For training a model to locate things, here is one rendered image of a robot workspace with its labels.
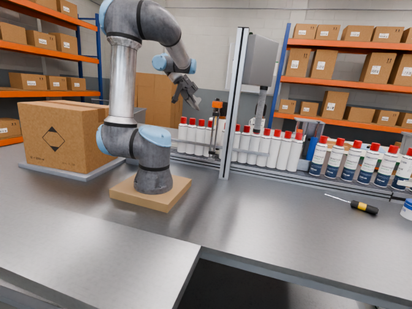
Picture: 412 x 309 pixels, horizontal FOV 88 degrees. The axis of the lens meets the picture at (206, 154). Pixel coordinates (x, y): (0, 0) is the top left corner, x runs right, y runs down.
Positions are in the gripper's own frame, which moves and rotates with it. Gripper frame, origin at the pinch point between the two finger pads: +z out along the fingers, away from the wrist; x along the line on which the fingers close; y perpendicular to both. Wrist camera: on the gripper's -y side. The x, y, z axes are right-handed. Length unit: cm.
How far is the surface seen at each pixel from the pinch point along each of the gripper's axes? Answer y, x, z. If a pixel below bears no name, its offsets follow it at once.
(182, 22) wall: 294, 352, -191
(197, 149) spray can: -16.7, -3.4, 17.6
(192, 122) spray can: -10.6, -6.1, 4.3
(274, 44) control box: 25, -46, -1
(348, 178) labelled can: 20, -44, 72
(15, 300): -127, 19, 17
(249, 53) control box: 11.1, -45.7, -4.0
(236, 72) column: 5.2, -39.6, -1.2
